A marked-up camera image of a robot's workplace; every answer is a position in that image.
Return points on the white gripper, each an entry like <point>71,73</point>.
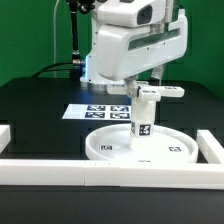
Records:
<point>123,52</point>

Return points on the white cross-shaped table base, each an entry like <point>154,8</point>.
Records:
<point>148,92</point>

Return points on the white round table top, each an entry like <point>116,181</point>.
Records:
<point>164,145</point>

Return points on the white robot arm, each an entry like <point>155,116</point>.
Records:
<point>91,78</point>

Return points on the white marker sheet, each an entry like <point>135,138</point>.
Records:
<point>98,112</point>

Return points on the white right fence bar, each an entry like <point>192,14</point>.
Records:
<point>210,148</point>

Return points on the white fence bar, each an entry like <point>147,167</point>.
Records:
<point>103,173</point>
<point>210,148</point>
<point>5,136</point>

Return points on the white left fence bar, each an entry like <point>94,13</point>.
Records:
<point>5,136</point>

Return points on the white front fence bar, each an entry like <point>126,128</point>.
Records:
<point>103,173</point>

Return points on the black camera stand pole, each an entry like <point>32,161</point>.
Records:
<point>83,6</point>

